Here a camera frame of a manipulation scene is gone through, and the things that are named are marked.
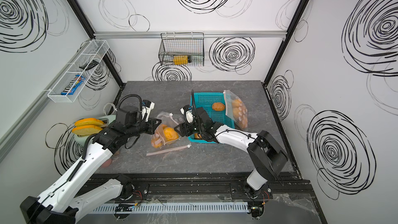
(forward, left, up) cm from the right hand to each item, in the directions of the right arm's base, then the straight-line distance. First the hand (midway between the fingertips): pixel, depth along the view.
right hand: (180, 126), depth 81 cm
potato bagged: (-7, +12, -6) cm, 15 cm away
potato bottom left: (-1, -9, -9) cm, 13 cm away
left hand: (-2, +8, +8) cm, 12 cm away
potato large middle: (-4, +4, -1) cm, 6 cm away
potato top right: (+20, -22, -9) cm, 31 cm away
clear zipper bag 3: (-8, +7, -13) cm, 16 cm away
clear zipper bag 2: (+1, +4, +5) cm, 6 cm away
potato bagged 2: (+12, -34, -4) cm, 36 cm away
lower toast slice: (-7, +43, +7) cm, 44 cm away
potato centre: (-3, +9, +3) cm, 10 cm away
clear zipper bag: (+24, -29, -3) cm, 38 cm away
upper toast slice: (-3, +43, +8) cm, 44 cm away
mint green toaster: (-10, +48, +1) cm, 49 cm away
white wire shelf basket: (+39, +53, +20) cm, 69 cm away
